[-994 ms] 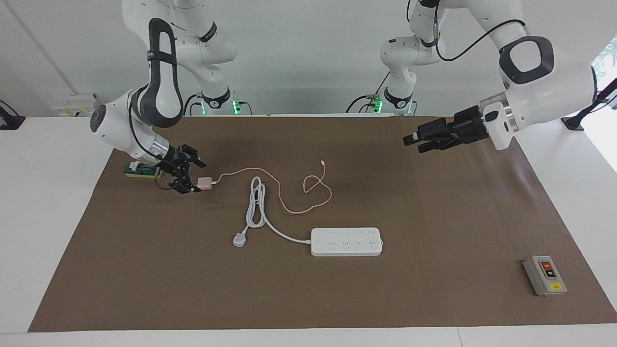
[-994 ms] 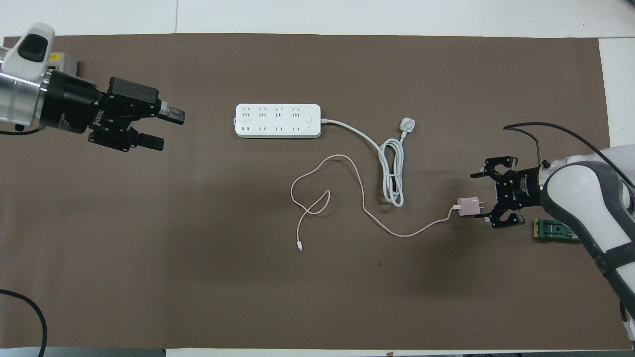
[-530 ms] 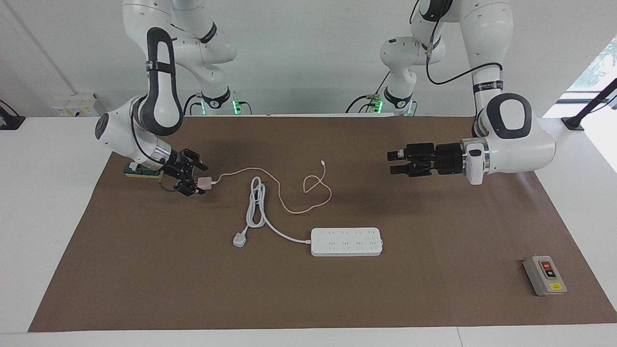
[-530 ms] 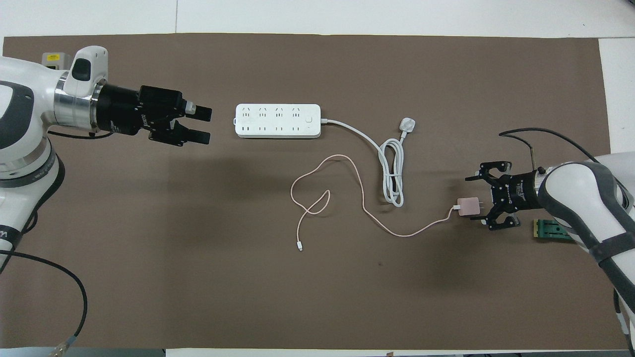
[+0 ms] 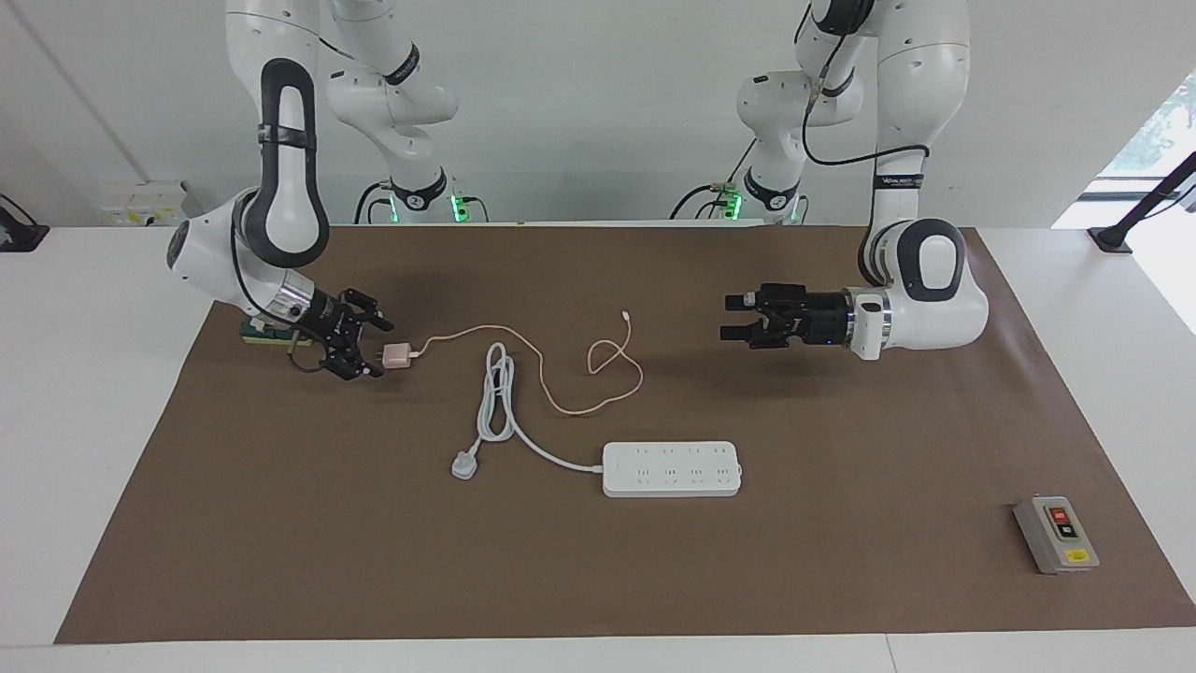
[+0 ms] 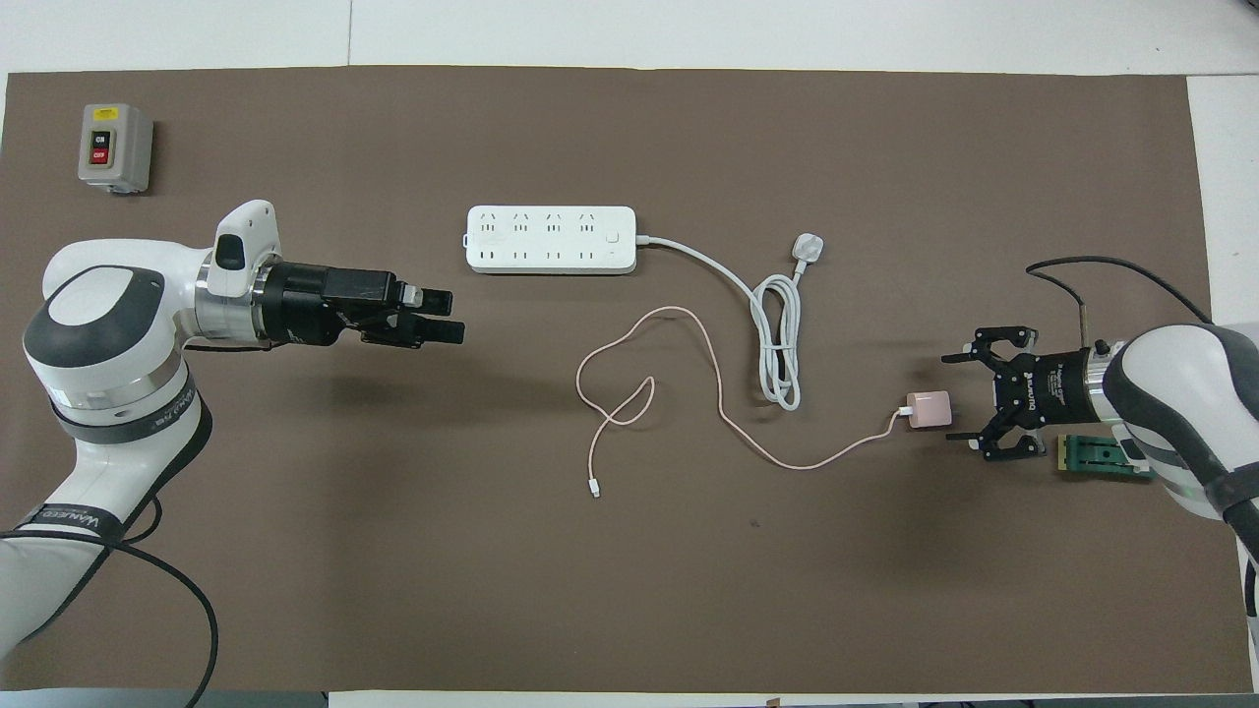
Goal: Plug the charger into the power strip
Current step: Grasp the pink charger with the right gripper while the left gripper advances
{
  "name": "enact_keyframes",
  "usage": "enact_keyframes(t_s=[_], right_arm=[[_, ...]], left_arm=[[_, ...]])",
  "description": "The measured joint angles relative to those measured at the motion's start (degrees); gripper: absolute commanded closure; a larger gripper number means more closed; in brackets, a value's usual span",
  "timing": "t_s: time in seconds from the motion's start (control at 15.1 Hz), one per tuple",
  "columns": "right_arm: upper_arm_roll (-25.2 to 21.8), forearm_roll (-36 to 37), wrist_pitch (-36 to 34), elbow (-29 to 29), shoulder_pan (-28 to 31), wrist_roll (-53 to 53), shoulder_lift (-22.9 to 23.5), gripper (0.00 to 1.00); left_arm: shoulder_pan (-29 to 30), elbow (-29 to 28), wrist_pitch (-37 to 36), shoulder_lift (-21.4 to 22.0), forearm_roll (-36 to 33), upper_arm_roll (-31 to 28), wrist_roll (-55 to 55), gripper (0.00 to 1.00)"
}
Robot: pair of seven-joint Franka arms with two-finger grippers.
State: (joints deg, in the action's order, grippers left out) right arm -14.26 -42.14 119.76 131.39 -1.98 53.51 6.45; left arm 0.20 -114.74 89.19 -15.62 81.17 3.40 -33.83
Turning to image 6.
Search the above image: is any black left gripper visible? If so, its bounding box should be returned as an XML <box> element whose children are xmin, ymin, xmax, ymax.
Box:
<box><xmin>258</xmin><ymin>261</ymin><xmax>466</xmax><ymax>348</ymax></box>

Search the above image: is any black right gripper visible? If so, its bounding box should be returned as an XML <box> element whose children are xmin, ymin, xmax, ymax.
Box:
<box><xmin>941</xmin><ymin>326</ymin><xmax>1091</xmax><ymax>463</ymax></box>

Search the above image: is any pink charger adapter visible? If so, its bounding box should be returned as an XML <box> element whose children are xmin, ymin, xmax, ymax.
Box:
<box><xmin>906</xmin><ymin>390</ymin><xmax>953</xmax><ymax>430</ymax></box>

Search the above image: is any pink charging cable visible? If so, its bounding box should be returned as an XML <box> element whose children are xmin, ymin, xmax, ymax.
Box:
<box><xmin>575</xmin><ymin>306</ymin><xmax>911</xmax><ymax>498</ymax></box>

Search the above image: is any white power strip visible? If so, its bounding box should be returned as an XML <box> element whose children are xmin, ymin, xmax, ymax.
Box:
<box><xmin>464</xmin><ymin>205</ymin><xmax>638</xmax><ymax>276</ymax></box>

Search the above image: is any brown table mat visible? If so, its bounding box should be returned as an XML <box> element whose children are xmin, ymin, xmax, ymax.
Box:
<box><xmin>0</xmin><ymin>65</ymin><xmax>1255</xmax><ymax>694</ymax></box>

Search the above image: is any green knife switch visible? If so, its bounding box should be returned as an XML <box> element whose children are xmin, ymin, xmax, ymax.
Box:
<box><xmin>1055</xmin><ymin>433</ymin><xmax>1154</xmax><ymax>481</ymax></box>

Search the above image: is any white power strip cord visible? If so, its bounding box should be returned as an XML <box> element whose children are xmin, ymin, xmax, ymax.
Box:
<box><xmin>634</xmin><ymin>231</ymin><xmax>825</xmax><ymax>412</ymax></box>

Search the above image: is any grey on-off switch box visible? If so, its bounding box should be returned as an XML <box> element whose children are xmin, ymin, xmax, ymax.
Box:
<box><xmin>78</xmin><ymin>103</ymin><xmax>154</xmax><ymax>195</ymax></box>

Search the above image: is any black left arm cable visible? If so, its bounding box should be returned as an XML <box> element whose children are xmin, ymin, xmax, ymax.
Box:
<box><xmin>0</xmin><ymin>497</ymin><xmax>219</xmax><ymax>708</ymax></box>

